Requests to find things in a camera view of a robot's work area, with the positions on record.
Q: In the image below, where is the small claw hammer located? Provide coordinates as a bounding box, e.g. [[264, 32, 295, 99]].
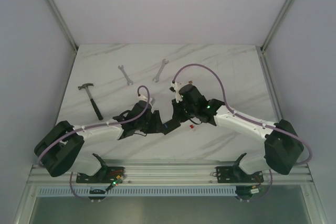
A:
[[78, 83, 103, 121]]

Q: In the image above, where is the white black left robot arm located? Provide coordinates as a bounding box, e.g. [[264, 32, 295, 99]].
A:
[[34, 101, 162, 183]]

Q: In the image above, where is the silver open-end wrench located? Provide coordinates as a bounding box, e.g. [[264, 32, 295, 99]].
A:
[[152, 59, 169, 82], [118, 65, 133, 86]]

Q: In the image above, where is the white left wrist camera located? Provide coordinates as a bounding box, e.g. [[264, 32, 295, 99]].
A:
[[138, 94, 155, 106]]

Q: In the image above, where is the slotted grey cable duct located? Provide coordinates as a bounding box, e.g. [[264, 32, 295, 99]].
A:
[[37, 186, 237, 197]]

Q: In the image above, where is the silver open-end wrench left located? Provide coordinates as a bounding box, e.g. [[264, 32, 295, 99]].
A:
[[118, 65, 133, 86]]

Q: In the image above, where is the black fuse box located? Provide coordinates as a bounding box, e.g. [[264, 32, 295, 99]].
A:
[[162, 119, 181, 135]]

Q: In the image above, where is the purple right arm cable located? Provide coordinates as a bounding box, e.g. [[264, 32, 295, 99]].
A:
[[172, 63, 314, 204]]

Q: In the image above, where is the aluminium frame post left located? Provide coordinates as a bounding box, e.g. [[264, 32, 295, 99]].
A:
[[46, 0, 79, 53]]

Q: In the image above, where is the aluminium frame rail right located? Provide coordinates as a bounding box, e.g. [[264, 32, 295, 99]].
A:
[[260, 0, 295, 54]]

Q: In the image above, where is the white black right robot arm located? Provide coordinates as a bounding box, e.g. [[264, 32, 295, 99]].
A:
[[170, 82, 304, 182]]

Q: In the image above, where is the silver open-end wrench right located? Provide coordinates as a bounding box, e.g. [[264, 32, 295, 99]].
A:
[[152, 59, 169, 82]]

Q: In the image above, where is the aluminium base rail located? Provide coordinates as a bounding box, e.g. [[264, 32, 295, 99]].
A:
[[27, 159, 313, 186]]

